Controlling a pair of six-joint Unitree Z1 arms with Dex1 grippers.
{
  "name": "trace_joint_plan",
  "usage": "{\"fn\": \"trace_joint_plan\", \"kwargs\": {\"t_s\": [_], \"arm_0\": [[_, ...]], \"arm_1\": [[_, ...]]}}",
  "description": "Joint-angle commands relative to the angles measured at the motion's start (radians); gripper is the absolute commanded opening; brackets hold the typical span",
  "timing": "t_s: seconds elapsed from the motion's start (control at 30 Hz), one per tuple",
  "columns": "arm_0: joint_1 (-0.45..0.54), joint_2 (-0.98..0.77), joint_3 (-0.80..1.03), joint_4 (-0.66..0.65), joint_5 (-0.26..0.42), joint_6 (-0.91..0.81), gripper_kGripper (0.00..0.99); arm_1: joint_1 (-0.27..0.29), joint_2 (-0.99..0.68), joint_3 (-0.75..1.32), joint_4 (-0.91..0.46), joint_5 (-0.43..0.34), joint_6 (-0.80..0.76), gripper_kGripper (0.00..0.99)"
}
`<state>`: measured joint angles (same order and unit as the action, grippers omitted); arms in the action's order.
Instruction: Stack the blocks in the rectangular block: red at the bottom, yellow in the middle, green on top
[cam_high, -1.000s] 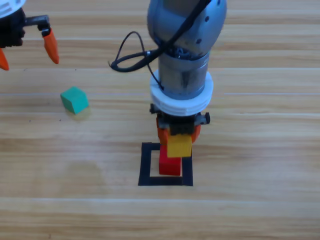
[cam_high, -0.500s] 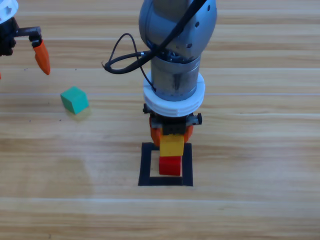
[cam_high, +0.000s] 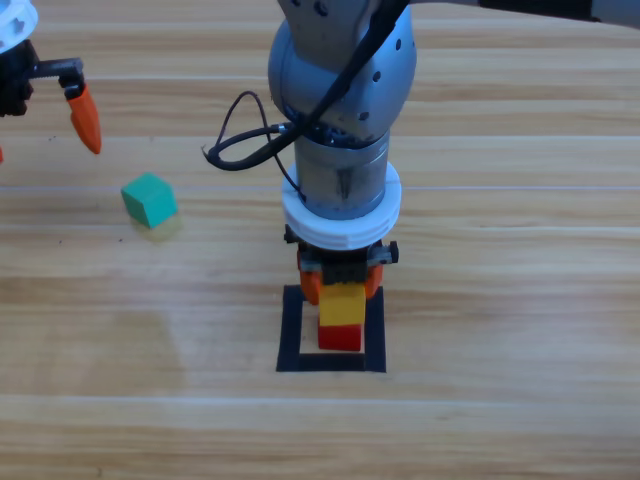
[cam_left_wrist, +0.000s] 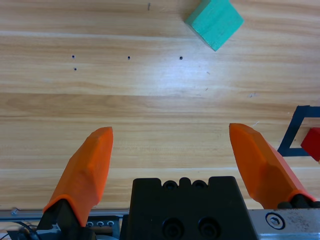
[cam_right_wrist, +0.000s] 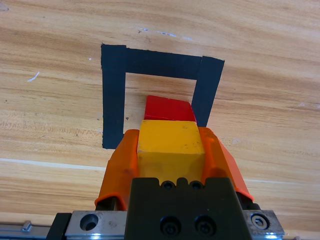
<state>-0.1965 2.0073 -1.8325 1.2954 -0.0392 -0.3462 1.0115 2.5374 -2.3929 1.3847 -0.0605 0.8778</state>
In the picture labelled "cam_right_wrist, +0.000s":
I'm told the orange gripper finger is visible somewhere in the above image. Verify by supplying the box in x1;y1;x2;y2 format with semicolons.
198;126;261;211
94;128;141;211

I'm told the black tape square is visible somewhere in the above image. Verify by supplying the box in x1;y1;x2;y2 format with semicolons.
100;43;225;150

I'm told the yellow wooden block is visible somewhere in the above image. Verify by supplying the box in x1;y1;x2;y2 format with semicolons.
136;119;206;185

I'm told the red wooden block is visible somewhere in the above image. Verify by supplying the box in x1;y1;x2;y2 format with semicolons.
144;94;198;125

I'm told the aluminium rail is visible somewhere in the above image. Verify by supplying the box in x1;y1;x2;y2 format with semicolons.
0;219;53;240

